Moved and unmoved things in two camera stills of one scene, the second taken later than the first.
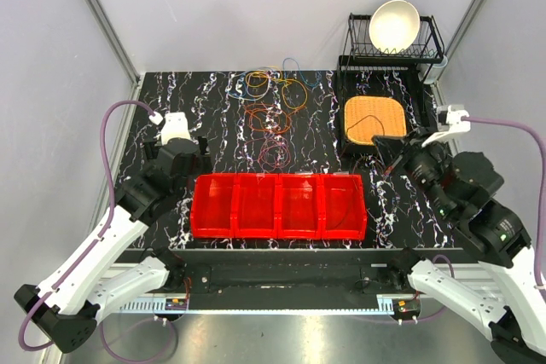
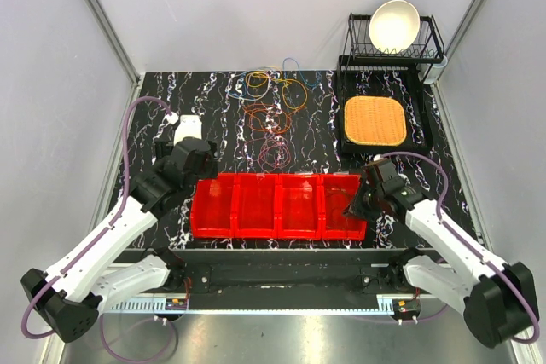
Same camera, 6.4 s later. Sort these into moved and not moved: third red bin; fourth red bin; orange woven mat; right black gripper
Moved: right black gripper
Not moved: fourth red bin; orange woven mat; third red bin
